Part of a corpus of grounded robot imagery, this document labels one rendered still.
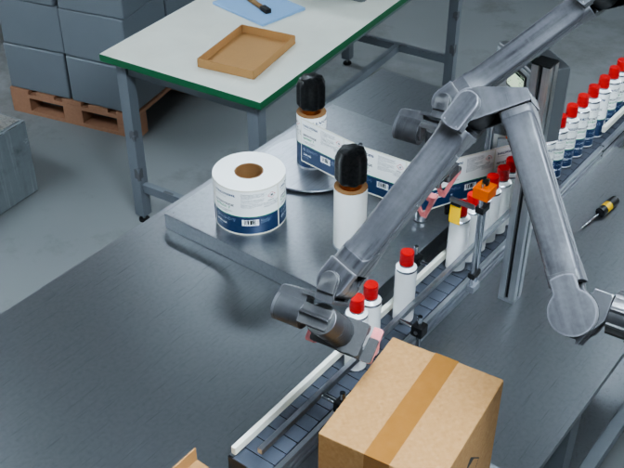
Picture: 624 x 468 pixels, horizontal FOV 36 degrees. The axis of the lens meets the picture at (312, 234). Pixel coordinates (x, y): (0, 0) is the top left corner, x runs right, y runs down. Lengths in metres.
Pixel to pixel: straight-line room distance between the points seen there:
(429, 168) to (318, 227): 1.04
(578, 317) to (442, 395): 0.42
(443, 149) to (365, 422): 0.52
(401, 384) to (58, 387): 0.86
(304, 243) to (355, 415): 0.89
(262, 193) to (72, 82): 2.49
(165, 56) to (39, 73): 1.36
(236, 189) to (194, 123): 2.41
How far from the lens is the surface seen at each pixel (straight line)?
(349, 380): 2.22
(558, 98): 2.27
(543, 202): 1.60
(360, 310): 2.12
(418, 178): 1.66
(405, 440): 1.78
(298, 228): 2.66
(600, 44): 5.97
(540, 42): 2.07
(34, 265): 4.12
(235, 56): 3.77
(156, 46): 3.89
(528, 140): 1.63
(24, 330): 2.52
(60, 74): 4.97
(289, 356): 2.35
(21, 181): 4.49
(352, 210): 2.49
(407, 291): 2.29
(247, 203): 2.58
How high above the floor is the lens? 2.45
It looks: 36 degrees down
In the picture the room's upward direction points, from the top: straight up
